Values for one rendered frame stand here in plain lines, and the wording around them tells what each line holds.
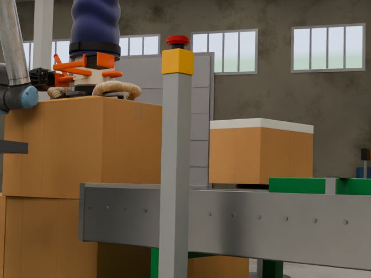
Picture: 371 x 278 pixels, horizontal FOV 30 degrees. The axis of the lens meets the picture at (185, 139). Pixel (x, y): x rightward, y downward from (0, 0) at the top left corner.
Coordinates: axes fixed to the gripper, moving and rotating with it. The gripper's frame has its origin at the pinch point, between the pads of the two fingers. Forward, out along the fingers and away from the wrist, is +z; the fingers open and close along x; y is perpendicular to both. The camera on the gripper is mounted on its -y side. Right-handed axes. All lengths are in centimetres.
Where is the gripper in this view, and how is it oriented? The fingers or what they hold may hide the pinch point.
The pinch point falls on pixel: (53, 81)
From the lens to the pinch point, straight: 326.4
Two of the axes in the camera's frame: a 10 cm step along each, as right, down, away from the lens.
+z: 6.5, 0.5, 7.6
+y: 7.6, -0.2, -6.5
